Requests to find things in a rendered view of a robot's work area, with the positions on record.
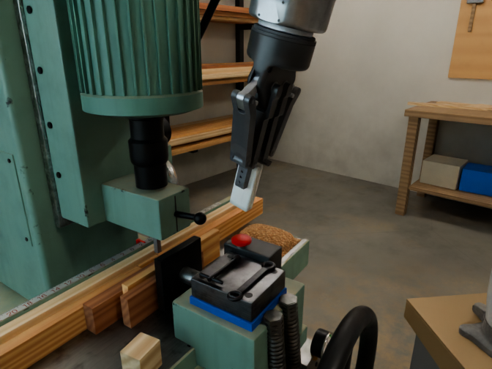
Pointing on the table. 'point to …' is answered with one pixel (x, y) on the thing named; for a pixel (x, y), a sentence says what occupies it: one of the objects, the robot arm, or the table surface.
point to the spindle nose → (148, 152)
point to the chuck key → (221, 270)
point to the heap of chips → (281, 238)
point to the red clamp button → (241, 240)
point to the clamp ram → (177, 271)
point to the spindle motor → (138, 56)
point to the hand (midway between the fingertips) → (246, 184)
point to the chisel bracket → (146, 207)
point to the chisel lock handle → (192, 217)
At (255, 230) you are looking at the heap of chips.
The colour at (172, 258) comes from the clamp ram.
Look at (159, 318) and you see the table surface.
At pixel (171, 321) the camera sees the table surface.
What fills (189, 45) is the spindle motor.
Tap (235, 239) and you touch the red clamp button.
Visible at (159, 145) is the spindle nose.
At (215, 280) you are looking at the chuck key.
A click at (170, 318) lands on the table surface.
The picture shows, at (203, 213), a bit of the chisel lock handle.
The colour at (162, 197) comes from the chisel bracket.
